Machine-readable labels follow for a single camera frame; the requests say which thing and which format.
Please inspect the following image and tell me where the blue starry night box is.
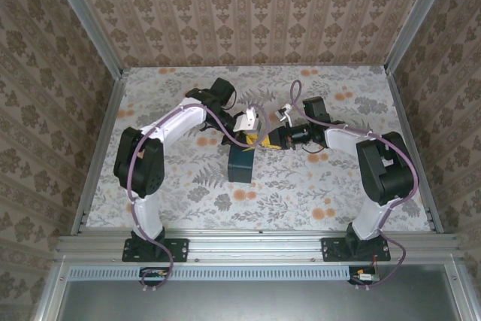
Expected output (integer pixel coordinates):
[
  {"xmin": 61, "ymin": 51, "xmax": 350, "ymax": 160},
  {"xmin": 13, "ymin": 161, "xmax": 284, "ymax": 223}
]
[{"xmin": 226, "ymin": 144, "xmax": 257, "ymax": 184}]

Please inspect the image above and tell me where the floral table cloth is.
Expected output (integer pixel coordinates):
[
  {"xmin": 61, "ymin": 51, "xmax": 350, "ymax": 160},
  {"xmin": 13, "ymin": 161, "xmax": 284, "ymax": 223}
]
[{"xmin": 86, "ymin": 65, "xmax": 431, "ymax": 232}]

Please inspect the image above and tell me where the small connector board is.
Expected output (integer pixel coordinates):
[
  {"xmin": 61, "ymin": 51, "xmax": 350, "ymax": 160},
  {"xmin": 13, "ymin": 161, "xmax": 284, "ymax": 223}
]
[
  {"xmin": 349, "ymin": 266, "xmax": 380, "ymax": 286},
  {"xmin": 139, "ymin": 266, "xmax": 170, "ymax": 286}
]

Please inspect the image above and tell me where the grey metal sheet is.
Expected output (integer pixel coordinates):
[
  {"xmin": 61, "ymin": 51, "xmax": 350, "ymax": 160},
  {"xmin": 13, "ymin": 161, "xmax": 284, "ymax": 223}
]
[{"xmin": 56, "ymin": 279, "xmax": 461, "ymax": 321}]

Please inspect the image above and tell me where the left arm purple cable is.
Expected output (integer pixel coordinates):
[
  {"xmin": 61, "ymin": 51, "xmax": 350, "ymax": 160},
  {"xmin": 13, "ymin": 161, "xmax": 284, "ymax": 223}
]
[{"xmin": 127, "ymin": 101, "xmax": 271, "ymax": 292}]

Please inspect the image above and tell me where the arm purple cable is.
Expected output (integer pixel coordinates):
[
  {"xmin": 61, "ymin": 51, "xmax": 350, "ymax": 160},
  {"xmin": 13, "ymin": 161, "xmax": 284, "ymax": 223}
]
[
  {"xmin": 127, "ymin": 101, "xmax": 271, "ymax": 292},
  {"xmin": 288, "ymin": 79, "xmax": 419, "ymax": 292}
]

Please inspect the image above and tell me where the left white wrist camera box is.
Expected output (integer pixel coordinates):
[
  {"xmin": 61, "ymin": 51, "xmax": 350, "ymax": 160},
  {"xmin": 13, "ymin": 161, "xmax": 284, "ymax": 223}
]
[{"xmin": 233, "ymin": 108, "xmax": 263, "ymax": 133}]

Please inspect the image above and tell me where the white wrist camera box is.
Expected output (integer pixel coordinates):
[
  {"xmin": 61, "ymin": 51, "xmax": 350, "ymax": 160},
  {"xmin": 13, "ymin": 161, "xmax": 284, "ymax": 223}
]
[
  {"xmin": 275, "ymin": 104, "xmax": 295, "ymax": 123},
  {"xmin": 233, "ymin": 108, "xmax": 263, "ymax": 133}
]

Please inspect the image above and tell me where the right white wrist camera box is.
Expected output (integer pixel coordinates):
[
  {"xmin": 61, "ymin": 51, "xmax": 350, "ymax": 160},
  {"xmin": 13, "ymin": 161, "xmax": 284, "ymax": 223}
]
[{"xmin": 275, "ymin": 104, "xmax": 295, "ymax": 123}]

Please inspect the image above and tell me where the aluminium cross rail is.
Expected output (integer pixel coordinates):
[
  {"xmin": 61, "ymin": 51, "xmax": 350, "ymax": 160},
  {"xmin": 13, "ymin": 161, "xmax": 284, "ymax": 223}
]
[{"xmin": 54, "ymin": 230, "xmax": 461, "ymax": 262}]

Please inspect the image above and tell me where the aluminium side rail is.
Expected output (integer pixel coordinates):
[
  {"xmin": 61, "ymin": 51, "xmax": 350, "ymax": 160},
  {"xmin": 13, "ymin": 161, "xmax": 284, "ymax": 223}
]
[
  {"xmin": 71, "ymin": 71, "xmax": 131, "ymax": 235},
  {"xmin": 386, "ymin": 71, "xmax": 444, "ymax": 234}
]

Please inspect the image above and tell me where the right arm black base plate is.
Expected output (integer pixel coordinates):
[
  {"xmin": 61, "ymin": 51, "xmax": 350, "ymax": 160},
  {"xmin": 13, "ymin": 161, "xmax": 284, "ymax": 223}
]
[{"xmin": 321, "ymin": 237, "xmax": 392, "ymax": 263}]

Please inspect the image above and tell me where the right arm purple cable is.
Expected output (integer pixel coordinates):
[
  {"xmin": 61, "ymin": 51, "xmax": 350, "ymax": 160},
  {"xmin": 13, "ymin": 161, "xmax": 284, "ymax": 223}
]
[{"xmin": 288, "ymin": 79, "xmax": 419, "ymax": 292}]

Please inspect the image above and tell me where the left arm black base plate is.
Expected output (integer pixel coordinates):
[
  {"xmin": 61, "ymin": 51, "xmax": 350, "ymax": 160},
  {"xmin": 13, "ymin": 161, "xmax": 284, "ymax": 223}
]
[{"xmin": 122, "ymin": 237, "xmax": 189, "ymax": 263}]

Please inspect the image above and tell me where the grey slotted cable duct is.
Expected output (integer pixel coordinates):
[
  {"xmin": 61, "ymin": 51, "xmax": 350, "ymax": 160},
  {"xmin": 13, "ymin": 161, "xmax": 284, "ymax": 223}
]
[{"xmin": 68, "ymin": 265, "xmax": 352, "ymax": 281}]

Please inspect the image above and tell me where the aluminium frame post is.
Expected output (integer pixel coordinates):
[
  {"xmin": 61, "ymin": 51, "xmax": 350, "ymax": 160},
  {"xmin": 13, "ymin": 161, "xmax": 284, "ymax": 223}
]
[
  {"xmin": 385, "ymin": 0, "xmax": 458, "ymax": 74},
  {"xmin": 43, "ymin": 0, "xmax": 125, "ymax": 77}
]

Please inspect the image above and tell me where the aluminium lower frame bar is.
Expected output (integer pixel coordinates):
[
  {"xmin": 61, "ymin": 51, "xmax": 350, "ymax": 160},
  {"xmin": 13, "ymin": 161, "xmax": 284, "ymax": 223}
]
[
  {"xmin": 32, "ymin": 260, "xmax": 71, "ymax": 321},
  {"xmin": 444, "ymin": 260, "xmax": 480, "ymax": 321}
]

